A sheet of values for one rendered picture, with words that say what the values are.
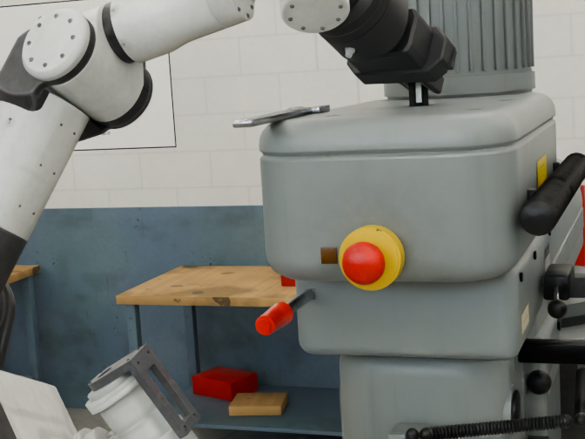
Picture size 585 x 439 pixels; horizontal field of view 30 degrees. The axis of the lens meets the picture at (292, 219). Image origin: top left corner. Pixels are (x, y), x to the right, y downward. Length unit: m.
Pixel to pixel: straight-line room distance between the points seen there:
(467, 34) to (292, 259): 0.45
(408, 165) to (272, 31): 4.76
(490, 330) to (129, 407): 0.37
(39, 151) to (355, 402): 0.44
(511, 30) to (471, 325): 0.44
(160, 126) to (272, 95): 0.68
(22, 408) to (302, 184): 0.34
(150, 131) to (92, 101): 4.94
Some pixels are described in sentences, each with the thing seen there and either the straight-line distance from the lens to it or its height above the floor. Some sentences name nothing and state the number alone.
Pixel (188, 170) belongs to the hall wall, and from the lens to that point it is 5.98.
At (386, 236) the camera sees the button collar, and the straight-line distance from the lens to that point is 1.00.
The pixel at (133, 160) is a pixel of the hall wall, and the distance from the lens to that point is 6.12.
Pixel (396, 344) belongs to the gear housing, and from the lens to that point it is 1.14.
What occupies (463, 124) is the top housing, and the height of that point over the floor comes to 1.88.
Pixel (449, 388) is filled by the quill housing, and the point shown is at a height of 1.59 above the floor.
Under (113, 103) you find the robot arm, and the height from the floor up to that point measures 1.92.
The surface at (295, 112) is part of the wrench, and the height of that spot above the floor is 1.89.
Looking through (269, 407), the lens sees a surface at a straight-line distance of 5.41.
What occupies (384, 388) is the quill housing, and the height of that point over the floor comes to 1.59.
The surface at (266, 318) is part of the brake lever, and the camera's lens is 1.03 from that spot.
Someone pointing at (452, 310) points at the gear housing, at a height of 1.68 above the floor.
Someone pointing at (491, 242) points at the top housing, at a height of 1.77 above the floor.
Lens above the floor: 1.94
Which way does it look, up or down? 8 degrees down
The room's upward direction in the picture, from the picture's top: 4 degrees counter-clockwise
